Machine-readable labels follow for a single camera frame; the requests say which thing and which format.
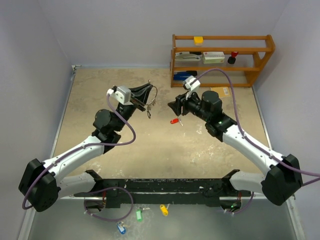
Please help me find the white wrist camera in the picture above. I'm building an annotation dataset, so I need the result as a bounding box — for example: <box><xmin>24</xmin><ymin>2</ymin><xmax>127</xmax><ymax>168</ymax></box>
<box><xmin>183</xmin><ymin>75</ymin><xmax>201</xmax><ymax>100</ymax></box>
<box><xmin>106</xmin><ymin>85</ymin><xmax>132</xmax><ymax>105</ymax></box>

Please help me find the large silver keyring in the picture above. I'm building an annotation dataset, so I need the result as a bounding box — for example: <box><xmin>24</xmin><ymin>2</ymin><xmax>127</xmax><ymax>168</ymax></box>
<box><xmin>149</xmin><ymin>85</ymin><xmax>158</xmax><ymax>105</ymax></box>

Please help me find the yellow tape measure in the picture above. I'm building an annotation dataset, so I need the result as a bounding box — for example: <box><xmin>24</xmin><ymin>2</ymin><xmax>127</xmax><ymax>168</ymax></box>
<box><xmin>193</xmin><ymin>36</ymin><xmax>204</xmax><ymax>46</ymax></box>

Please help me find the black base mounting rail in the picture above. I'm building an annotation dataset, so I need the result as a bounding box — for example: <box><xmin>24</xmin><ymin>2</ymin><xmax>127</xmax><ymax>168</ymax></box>
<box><xmin>74</xmin><ymin>170</ymin><xmax>251</xmax><ymax>209</ymax></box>

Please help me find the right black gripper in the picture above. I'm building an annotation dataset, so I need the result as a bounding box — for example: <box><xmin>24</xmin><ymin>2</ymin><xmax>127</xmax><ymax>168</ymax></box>
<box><xmin>167</xmin><ymin>89</ymin><xmax>210</xmax><ymax>122</ymax></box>

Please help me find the red black stamp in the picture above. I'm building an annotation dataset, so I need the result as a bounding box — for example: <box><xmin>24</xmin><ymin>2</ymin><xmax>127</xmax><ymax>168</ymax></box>
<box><xmin>227</xmin><ymin>51</ymin><xmax>239</xmax><ymax>65</ymax></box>

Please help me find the blue tag key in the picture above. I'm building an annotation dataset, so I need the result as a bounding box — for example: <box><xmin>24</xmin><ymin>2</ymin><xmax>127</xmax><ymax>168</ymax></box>
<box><xmin>117</xmin><ymin>221</ymin><xmax>130</xmax><ymax>235</ymax></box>

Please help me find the grey black stapler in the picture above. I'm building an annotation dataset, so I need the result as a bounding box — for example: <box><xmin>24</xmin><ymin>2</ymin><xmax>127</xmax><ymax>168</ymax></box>
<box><xmin>175</xmin><ymin>51</ymin><xmax>202</xmax><ymax>62</ymax></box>

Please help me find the yellow tag key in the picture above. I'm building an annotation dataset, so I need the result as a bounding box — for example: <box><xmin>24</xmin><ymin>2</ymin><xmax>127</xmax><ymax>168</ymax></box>
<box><xmin>159</xmin><ymin>203</ymin><xmax>170</xmax><ymax>217</ymax></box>

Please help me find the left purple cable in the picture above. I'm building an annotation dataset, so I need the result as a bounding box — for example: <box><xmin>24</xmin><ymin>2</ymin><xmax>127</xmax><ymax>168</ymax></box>
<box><xmin>21</xmin><ymin>93</ymin><xmax>137</xmax><ymax>222</ymax></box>

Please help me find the blue black stapler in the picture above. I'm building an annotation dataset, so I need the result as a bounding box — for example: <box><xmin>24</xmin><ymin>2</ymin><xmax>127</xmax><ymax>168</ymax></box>
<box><xmin>173</xmin><ymin>70</ymin><xmax>198</xmax><ymax>81</ymax></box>

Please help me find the purple cable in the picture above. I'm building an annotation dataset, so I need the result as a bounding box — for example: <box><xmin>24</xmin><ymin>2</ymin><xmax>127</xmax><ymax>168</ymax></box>
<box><xmin>21</xmin><ymin>93</ymin><xmax>137</xmax><ymax>222</ymax></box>
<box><xmin>191</xmin><ymin>68</ymin><xmax>320</xmax><ymax>215</ymax></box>

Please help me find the bunch of silver keys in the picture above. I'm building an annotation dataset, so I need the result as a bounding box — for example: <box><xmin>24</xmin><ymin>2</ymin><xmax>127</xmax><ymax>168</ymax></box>
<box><xmin>145</xmin><ymin>98</ymin><xmax>157</xmax><ymax>111</ymax></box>

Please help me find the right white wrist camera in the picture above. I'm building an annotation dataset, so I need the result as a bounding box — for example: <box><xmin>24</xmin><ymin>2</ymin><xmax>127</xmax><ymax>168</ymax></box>
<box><xmin>183</xmin><ymin>75</ymin><xmax>201</xmax><ymax>100</ymax></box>

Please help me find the wooden shelf rack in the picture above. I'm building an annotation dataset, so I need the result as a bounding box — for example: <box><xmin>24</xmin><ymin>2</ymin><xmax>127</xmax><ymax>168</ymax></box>
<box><xmin>170</xmin><ymin>34</ymin><xmax>276</xmax><ymax>87</ymax></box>

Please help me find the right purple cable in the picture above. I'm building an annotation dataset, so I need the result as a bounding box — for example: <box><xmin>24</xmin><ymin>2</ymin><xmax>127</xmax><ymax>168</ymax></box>
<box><xmin>191</xmin><ymin>68</ymin><xmax>320</xmax><ymax>215</ymax></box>

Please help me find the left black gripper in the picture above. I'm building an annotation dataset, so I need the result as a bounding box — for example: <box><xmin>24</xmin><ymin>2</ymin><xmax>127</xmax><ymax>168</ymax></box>
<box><xmin>113</xmin><ymin>83</ymin><xmax>152</xmax><ymax>132</ymax></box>

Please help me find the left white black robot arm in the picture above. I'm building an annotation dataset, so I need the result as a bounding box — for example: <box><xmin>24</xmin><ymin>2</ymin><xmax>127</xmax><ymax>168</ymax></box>
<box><xmin>18</xmin><ymin>83</ymin><xmax>154</xmax><ymax>212</ymax></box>

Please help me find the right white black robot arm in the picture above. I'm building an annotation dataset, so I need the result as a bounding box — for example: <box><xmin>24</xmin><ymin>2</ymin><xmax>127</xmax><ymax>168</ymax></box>
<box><xmin>167</xmin><ymin>91</ymin><xmax>303</xmax><ymax>206</ymax></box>

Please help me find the white green box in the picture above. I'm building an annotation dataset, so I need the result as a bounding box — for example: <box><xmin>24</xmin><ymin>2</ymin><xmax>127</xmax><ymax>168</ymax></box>
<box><xmin>202</xmin><ymin>51</ymin><xmax>225</xmax><ymax>64</ymax></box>

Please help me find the red tag key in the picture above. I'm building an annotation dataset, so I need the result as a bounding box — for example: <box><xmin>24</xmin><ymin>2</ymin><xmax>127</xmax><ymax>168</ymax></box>
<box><xmin>170</xmin><ymin>118</ymin><xmax>183</xmax><ymax>126</ymax></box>

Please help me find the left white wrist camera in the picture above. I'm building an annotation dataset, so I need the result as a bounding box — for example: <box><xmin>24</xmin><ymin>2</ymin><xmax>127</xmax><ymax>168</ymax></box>
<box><xmin>106</xmin><ymin>85</ymin><xmax>132</xmax><ymax>105</ymax></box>

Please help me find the green tag key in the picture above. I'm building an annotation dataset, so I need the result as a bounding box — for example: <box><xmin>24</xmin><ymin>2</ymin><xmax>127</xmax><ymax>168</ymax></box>
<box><xmin>135</xmin><ymin>207</ymin><xmax>150</xmax><ymax>222</ymax></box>

